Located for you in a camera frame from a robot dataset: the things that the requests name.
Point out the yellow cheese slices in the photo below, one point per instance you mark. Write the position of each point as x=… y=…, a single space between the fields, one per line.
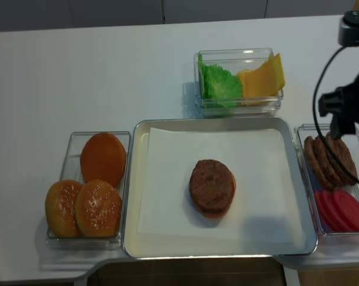
x=265 y=81

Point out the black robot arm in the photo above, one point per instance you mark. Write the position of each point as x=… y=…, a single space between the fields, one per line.
x=348 y=33

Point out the sesame bun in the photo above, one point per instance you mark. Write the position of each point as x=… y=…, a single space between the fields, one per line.
x=60 y=208
x=98 y=209

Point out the clear right patty container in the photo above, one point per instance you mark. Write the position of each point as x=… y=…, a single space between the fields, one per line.
x=311 y=184

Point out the brown meat patty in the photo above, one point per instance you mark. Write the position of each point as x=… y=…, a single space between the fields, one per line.
x=208 y=168

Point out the plain brown bun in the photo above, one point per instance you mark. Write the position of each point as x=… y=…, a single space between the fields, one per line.
x=103 y=158

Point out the clear left bun container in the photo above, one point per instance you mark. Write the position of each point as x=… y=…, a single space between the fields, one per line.
x=72 y=170

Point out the red tomato slices stack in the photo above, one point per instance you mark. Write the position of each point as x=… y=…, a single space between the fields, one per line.
x=339 y=209

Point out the right sesame bun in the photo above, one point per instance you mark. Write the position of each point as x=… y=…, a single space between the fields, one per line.
x=98 y=209

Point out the left sesame bun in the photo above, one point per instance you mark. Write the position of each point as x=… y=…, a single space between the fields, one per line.
x=60 y=208

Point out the clear lettuce cheese container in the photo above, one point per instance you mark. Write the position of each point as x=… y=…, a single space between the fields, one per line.
x=236 y=60

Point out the green lettuce leaf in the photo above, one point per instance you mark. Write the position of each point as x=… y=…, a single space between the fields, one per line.
x=219 y=88

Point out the silver metal tray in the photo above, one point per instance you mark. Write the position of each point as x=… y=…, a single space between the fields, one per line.
x=141 y=245

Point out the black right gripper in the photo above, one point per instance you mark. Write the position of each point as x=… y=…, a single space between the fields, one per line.
x=343 y=105

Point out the white paper sheet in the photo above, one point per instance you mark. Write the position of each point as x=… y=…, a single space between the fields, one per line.
x=265 y=205

